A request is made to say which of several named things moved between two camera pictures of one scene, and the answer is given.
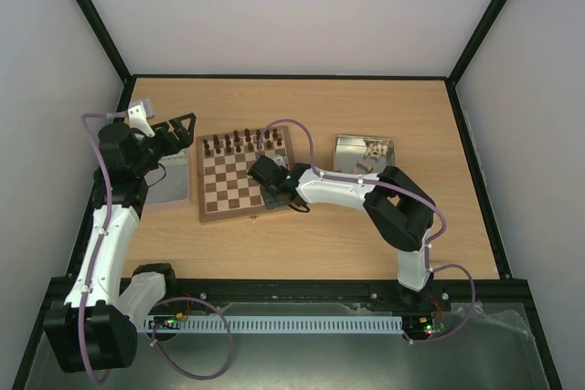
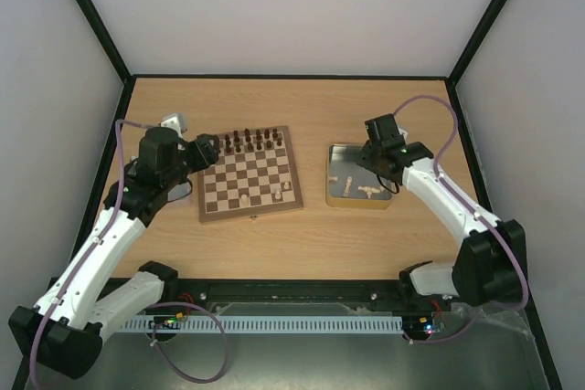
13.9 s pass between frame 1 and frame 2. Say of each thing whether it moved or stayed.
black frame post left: stayed
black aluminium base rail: stayed
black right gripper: moved
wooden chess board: stayed
